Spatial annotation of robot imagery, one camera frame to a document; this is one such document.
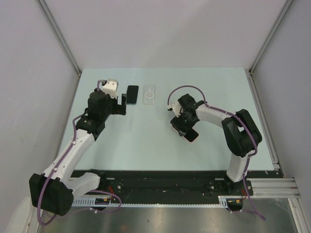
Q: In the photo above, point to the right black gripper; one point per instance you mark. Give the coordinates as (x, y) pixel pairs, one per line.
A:
(177, 122)

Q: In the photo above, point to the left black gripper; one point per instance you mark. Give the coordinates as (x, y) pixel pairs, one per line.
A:
(118, 108)

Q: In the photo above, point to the black phone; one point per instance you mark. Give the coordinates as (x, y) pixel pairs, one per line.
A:
(132, 94)

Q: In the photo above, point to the pink cased phone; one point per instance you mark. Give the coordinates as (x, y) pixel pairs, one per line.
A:
(191, 135)

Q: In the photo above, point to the clear phone case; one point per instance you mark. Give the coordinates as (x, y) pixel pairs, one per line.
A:
(149, 94)

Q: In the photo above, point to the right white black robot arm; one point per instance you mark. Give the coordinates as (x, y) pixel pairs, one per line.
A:
(241, 133)

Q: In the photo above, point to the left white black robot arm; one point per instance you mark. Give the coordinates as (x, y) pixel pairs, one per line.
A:
(53, 190)

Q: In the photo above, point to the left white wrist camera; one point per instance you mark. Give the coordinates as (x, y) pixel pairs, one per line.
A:
(110, 87)

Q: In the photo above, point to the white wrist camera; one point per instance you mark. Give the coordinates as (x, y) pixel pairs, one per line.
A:
(176, 108)
(110, 87)

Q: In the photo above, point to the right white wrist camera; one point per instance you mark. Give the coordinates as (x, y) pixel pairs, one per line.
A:
(176, 108)

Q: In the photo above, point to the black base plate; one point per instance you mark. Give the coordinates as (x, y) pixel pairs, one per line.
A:
(210, 183)

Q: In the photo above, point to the white slotted cable duct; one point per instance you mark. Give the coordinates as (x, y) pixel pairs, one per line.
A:
(101, 201)

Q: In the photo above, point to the left aluminium corner post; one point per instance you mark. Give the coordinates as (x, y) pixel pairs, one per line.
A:
(47, 13)

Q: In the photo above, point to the aluminium corner post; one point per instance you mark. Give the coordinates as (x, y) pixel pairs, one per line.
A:
(47, 13)
(271, 34)

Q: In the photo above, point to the aluminium frame rail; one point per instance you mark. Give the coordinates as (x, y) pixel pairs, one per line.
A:
(275, 188)

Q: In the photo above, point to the right aluminium corner post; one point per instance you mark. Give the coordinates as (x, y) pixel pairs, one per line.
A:
(271, 34)

